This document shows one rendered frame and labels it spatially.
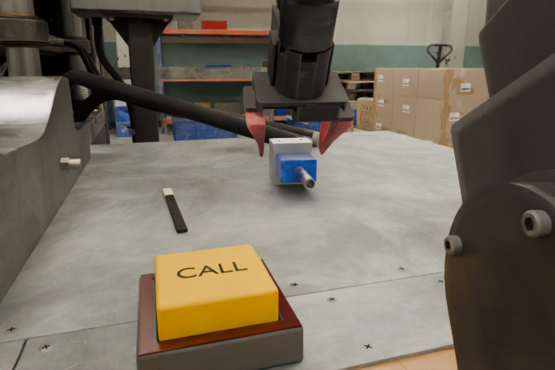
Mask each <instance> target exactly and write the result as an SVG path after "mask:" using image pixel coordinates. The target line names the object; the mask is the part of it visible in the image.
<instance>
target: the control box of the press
mask: <svg viewBox="0 0 555 370"><path fill-rule="evenodd" d="M69 8H70V11H71V12H73V13H74V14H75V15H77V16H78V17H80V18H92V25H93V27H94V44H95V49H96V52H97V57H98V58H99V60H100V62H101V64H102V66H103V67H104V68H105V70H106V71H107V72H108V73H109V74H110V75H111V76H112V77H113V79H114V80H116V81H120V82H123V83H124V81H123V79H122V78H121V76H120V75H119V73H118V72H117V71H115V69H114V68H113V67H112V66H111V64H110V63H109V62H108V60H107V57H106V56H105V53H104V50H103V46H102V19H106V20H107V21H109V22H110V23H111V24H112V26H113V27H114V28H115V30H116V31H117V32H118V34H119V35H120V36H121V38H122V39H123V41H125V43H126V44H127V45H128V47H129V58H130V80H131V85H134V86H136V87H139V88H144V89H147V90H150V91H153V92H156V86H155V72H154V45H155V43H156V42H157V40H158V39H159V37H160V36H161V34H162V33H163V31H164V29H165V27H166V26H167V25H168V24H169V23H170V22H171V21H195V20H196V19H197V18H198V17H199V16H200V15H201V14H202V10H201V0H69ZM126 105H127V108H128V112H129V117H130V127H131V129H129V135H132V142H133V143H143V142H159V126H158V112H156V111H152V110H150V109H146V108H143V107H138V106H135V105H132V104H130V103H127V102H126Z"/></svg>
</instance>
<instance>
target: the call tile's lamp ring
mask: <svg viewBox="0 0 555 370"><path fill-rule="evenodd" d="M261 261H262V263H263V265H264V267H265V268H266V269H267V271H268V274H269V275H270V277H271V279H272V280H273V282H274V284H275V285H276V287H277V289H278V309H279V310H280V312H281V314H282V317H283V318H284V320H278V321H273V322H268V323H263V324H258V325H250V326H245V327H239V328H235V329H230V330H222V331H216V332H211V333H207V334H198V335H193V336H188V337H183V338H179V339H170V340H165V341H160V342H155V343H154V324H153V285H152V279H155V273H148V274H142V275H140V320H139V345H138V357H140V356H145V355H150V354H155V353H163V352H168V351H172V350H177V349H185V348H190V347H195V346H199V345H204V344H213V343H217V342H222V341H226V340H231V339H239V338H244V337H249V336H254V335H258V334H267V333H272V332H276V331H280V330H289V329H294V328H298V327H302V325H301V322H300V321H299V320H298V318H297V316H296V314H295V312H294V311H293V309H292V308H291V306H290V304H289V303H288V301H287V299H286V297H285V296H284V295H283V293H282V291H281V289H280V287H279V286H278V284H277V283H276V281H275V279H274V277H273V275H272V274H271V273H270V271H269V269H268V267H267V265H266V264H265V262H264V261H263V259H261Z"/></svg>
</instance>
